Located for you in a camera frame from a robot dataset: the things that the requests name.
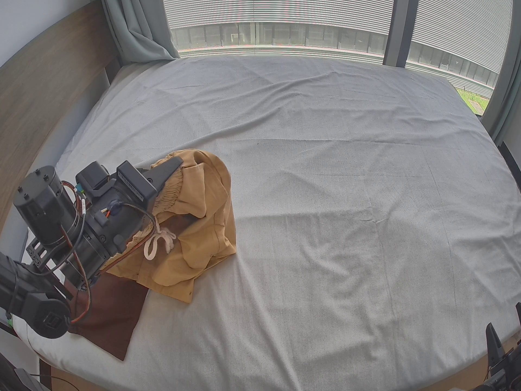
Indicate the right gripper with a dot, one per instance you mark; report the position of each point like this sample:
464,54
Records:
511,377

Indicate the tan shorts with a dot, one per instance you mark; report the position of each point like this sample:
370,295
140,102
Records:
203,226

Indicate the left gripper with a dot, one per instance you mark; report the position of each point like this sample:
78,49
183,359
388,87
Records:
122,222

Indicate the bed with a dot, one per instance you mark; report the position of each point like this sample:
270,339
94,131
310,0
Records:
325,177

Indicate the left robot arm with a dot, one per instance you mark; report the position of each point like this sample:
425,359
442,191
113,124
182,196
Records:
44,202

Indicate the brown shorts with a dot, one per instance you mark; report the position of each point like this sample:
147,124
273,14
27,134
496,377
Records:
114,320

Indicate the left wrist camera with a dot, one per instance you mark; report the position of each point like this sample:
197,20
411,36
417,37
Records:
92,177

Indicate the grey-green curtain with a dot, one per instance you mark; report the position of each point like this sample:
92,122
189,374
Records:
504,75
126,22

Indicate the window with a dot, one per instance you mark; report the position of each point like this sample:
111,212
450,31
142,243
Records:
285,6

